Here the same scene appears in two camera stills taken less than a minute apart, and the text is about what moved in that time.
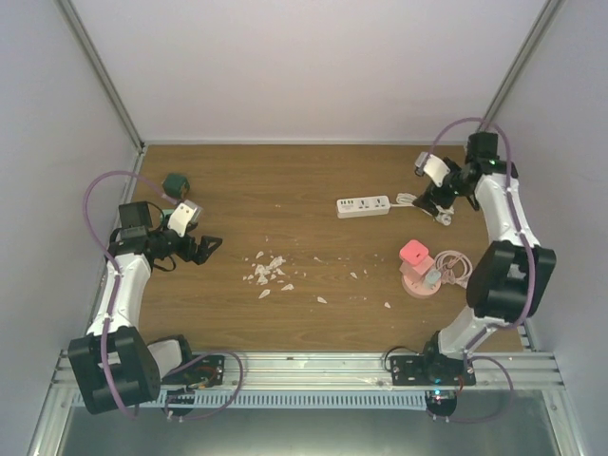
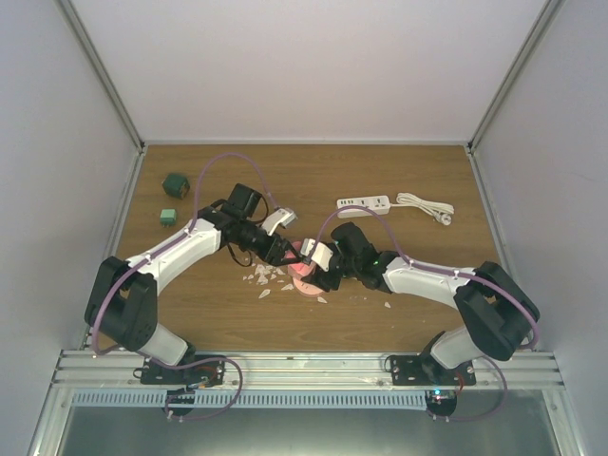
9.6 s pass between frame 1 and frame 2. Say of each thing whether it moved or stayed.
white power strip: stayed
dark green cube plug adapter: stayed
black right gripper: moved
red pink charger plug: moved
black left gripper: moved
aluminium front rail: stayed
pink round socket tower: moved
